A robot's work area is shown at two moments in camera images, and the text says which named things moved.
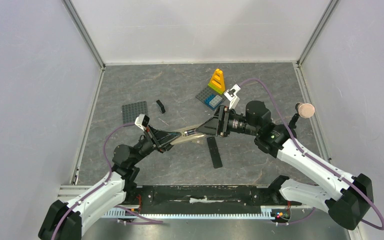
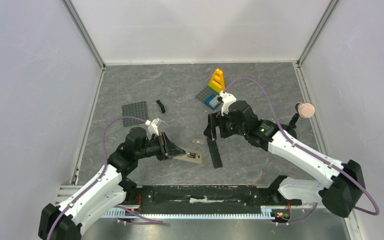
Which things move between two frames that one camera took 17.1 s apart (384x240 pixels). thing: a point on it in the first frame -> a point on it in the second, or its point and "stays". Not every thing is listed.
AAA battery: [188, 132] -> [192, 155]
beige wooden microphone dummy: [304, 110] stays
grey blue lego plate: [211, 98] stays
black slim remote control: [214, 151] stays
